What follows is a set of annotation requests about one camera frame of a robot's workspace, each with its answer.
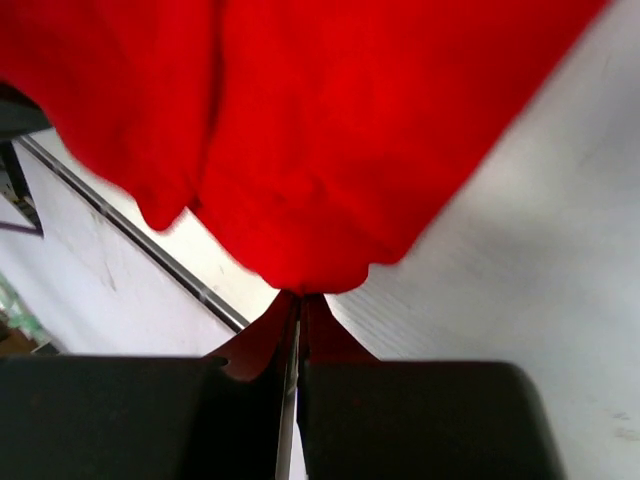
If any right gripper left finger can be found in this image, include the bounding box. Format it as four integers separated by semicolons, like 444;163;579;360
1;292;298;479

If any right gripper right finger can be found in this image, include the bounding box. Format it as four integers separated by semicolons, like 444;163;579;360
298;295;565;479

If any red t shirt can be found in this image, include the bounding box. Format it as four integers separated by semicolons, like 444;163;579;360
1;1;605;293

